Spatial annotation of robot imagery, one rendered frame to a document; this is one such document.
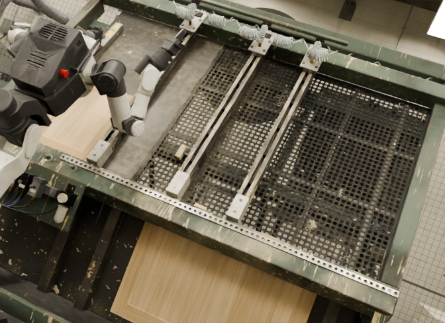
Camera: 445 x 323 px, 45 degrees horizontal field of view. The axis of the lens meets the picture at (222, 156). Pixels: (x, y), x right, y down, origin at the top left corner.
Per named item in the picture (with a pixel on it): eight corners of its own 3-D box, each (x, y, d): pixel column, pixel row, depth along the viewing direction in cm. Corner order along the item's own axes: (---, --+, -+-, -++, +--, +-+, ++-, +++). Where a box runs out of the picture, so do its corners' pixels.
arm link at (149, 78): (160, 69, 244) (151, 98, 245) (157, 69, 252) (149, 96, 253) (146, 65, 242) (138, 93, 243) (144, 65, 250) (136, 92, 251)
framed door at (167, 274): (111, 310, 267) (109, 311, 265) (151, 207, 269) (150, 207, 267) (280, 392, 245) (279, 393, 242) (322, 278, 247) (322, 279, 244)
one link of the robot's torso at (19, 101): (1, 117, 198) (28, 81, 205) (-27, 106, 201) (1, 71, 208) (30, 153, 223) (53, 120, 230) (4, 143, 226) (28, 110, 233)
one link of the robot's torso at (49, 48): (53, 93, 204) (100, 26, 219) (-18, 66, 213) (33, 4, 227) (76, 133, 230) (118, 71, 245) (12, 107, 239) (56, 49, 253)
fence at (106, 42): (18, 138, 272) (15, 132, 269) (116, 26, 324) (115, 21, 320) (26, 141, 271) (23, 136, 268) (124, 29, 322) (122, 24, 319)
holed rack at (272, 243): (59, 159, 258) (59, 157, 258) (63, 154, 260) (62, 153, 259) (396, 298, 218) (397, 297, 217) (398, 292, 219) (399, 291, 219)
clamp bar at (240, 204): (221, 220, 244) (222, 192, 225) (308, 57, 309) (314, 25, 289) (242, 228, 241) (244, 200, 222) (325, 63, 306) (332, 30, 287)
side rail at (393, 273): (374, 291, 231) (381, 280, 222) (428, 116, 291) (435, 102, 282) (393, 298, 229) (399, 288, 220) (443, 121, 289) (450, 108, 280)
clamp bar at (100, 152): (85, 164, 262) (74, 134, 243) (194, 22, 327) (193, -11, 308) (102, 171, 260) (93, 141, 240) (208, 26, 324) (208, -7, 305)
